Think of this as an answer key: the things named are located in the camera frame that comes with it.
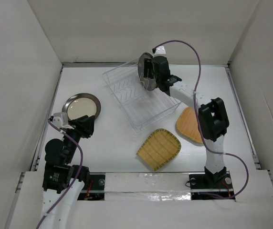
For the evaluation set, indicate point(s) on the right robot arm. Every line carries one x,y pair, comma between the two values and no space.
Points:
212,122

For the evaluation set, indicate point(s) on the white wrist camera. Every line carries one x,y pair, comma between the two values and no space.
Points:
60,120
160,50

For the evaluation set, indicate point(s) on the orange woven bamboo tray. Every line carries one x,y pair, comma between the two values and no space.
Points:
187,126

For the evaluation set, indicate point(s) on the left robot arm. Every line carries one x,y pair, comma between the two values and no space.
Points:
64,174

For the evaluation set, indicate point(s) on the yellow green woven tray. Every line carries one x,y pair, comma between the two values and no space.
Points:
159,149

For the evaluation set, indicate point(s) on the brown rimmed cream plate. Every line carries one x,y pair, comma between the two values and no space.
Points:
82,104

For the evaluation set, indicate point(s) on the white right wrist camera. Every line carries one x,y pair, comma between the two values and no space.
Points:
160,50

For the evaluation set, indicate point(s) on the white wire dish rack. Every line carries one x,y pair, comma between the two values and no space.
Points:
141,107

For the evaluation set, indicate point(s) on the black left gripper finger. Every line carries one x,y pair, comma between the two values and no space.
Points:
88,126
79,123

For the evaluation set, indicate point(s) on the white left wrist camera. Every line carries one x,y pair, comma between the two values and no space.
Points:
60,120

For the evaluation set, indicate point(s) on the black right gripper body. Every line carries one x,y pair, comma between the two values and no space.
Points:
155,75

